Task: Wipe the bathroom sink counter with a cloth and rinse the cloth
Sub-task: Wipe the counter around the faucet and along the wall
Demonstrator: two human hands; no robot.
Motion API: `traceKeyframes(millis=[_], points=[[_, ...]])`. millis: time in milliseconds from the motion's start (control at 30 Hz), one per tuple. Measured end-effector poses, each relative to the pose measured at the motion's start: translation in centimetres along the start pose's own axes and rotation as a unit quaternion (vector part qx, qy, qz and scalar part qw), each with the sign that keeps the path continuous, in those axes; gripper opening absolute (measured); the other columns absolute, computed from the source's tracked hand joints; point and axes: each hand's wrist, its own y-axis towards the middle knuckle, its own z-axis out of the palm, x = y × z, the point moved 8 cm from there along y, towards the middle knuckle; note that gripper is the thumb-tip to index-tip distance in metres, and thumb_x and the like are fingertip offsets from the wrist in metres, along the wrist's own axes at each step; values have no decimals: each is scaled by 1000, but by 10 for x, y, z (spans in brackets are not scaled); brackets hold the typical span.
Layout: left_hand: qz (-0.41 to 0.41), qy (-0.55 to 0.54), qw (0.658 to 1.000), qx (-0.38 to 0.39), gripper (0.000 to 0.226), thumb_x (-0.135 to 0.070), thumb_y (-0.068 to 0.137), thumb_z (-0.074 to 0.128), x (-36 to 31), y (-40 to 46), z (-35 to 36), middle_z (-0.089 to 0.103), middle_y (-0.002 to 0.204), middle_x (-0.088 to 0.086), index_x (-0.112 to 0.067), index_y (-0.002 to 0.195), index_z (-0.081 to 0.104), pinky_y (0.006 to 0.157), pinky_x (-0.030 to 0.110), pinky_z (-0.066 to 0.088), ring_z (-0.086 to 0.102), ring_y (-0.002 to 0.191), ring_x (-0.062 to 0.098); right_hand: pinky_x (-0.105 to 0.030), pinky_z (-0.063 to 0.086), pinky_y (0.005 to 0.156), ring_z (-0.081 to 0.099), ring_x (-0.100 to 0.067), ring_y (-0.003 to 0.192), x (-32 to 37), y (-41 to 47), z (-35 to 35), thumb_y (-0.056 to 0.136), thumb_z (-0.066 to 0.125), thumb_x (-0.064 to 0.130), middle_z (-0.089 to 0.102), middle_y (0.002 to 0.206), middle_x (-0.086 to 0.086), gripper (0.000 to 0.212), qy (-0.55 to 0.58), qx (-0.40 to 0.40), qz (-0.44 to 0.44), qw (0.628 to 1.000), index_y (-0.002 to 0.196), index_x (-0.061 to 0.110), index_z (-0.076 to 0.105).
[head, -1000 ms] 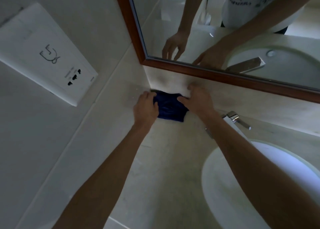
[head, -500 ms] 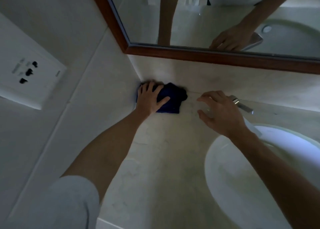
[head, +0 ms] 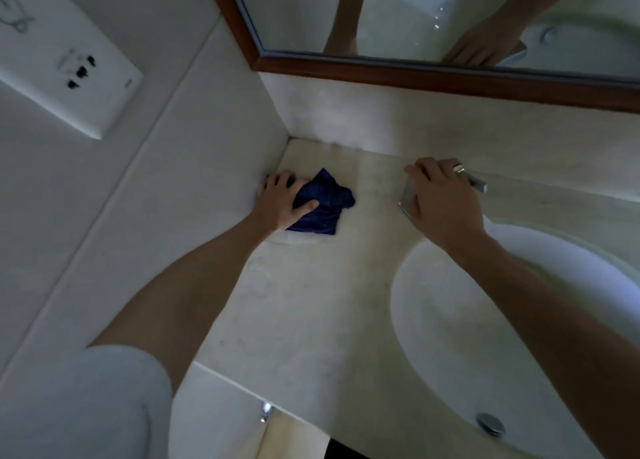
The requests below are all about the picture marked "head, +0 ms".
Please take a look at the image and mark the person's right hand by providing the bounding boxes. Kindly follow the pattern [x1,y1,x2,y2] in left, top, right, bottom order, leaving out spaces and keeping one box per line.
[403,157,489,257]

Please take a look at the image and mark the person's left hand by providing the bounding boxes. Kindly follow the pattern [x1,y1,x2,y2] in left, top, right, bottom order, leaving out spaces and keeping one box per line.
[255,169,321,234]

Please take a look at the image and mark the beige marble sink countertop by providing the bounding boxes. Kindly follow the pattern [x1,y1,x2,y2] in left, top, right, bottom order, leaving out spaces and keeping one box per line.
[192,137,640,459]

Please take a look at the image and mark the chrome square faucet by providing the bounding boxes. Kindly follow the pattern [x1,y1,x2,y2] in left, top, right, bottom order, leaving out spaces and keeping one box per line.
[398,162,489,219]

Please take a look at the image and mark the chrome overflow ring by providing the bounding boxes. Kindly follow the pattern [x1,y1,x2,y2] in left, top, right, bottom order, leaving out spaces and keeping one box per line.
[475,412,507,437]

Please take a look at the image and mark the white wall socket plate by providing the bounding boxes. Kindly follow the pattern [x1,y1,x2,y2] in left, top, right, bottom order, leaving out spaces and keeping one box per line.
[0,0,146,141]

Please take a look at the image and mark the wood framed wall mirror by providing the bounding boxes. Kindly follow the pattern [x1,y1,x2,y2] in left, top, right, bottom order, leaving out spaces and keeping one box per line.
[202,0,640,114]

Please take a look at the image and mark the white printed t-shirt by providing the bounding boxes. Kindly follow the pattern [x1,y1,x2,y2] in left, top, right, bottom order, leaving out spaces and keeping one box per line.
[0,344,173,459]

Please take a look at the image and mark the white oval sink basin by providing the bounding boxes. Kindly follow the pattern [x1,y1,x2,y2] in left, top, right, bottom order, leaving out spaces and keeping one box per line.
[389,218,640,459]

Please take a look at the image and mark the dark blue cleaning cloth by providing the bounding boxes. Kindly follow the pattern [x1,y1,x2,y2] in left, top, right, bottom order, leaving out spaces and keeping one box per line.
[267,167,357,236]

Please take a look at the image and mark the person's right forearm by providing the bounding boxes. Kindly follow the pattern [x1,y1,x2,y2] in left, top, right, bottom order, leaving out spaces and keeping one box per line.
[449,233,640,459]

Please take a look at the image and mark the black trousers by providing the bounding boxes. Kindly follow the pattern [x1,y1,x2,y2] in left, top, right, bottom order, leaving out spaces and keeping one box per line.
[323,437,371,459]

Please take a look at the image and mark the person's left forearm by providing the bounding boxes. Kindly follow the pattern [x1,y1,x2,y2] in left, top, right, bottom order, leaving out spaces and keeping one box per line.
[87,213,281,394]

